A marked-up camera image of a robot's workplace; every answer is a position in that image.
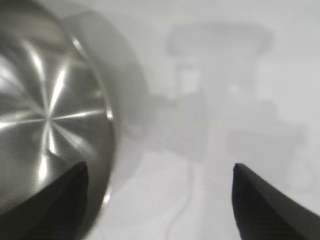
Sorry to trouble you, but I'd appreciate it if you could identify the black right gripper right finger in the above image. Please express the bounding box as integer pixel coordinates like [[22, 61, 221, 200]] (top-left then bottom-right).
[[231, 162, 320, 240]]

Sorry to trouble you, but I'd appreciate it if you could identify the stainless steel mixing bowl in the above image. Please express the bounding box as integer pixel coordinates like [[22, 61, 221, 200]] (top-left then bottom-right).
[[0, 0, 121, 240]]

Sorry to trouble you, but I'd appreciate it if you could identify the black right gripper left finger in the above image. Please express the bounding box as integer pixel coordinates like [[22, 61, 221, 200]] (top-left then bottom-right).
[[0, 161, 89, 240]]

